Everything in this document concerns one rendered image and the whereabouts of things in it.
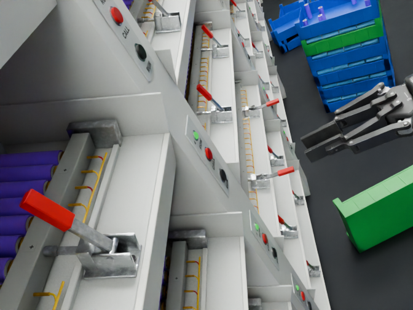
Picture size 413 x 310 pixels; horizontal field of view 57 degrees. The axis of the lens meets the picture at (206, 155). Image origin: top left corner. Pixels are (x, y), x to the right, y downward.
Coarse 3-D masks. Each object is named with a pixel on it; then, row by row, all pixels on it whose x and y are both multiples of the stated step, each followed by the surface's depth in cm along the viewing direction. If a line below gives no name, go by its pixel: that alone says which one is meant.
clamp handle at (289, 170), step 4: (288, 168) 82; (292, 168) 81; (276, 172) 83; (280, 172) 82; (284, 172) 82; (288, 172) 81; (292, 172) 81; (264, 176) 84; (268, 176) 83; (272, 176) 83; (276, 176) 82
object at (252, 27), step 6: (246, 6) 170; (252, 18) 174; (252, 24) 176; (252, 30) 177; (258, 30) 181; (264, 48) 183; (270, 60) 188; (282, 84) 205; (282, 90) 199; (282, 96) 201
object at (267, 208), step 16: (240, 80) 114; (256, 80) 115; (256, 96) 112; (256, 128) 100; (256, 144) 96; (256, 160) 91; (272, 192) 83; (256, 208) 80; (272, 208) 80; (272, 224) 76
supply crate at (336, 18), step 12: (324, 0) 159; (336, 0) 158; (348, 0) 157; (360, 0) 154; (372, 0) 136; (300, 12) 160; (312, 12) 165; (324, 12) 161; (336, 12) 156; (348, 12) 141; (360, 12) 140; (372, 12) 139; (300, 24) 150; (312, 24) 148; (324, 24) 147; (336, 24) 146; (348, 24) 144; (300, 36) 153; (312, 36) 152
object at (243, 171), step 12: (240, 96) 108; (240, 108) 104; (240, 120) 100; (240, 132) 96; (240, 144) 92; (240, 156) 89; (252, 156) 91; (240, 168) 86; (240, 180) 83; (252, 192) 82
